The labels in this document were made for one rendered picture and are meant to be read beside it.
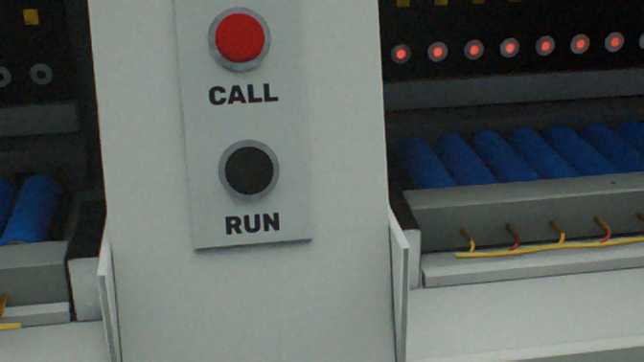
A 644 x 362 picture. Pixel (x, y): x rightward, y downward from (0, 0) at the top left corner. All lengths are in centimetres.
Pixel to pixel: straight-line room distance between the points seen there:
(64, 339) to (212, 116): 11
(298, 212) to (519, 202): 12
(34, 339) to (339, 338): 12
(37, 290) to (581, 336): 21
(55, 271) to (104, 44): 10
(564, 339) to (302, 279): 10
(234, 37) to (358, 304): 10
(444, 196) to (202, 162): 13
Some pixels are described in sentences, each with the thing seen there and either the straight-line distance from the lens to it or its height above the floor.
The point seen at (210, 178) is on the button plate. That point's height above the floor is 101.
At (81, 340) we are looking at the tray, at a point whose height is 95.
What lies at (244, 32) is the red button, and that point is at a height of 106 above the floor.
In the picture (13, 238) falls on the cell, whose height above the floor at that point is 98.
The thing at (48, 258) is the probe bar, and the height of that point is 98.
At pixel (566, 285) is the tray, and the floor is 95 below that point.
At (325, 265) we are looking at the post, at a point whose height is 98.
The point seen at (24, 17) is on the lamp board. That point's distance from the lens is 45.
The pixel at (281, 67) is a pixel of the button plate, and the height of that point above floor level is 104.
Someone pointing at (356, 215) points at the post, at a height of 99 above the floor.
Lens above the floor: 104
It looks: 6 degrees down
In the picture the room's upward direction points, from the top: 3 degrees counter-clockwise
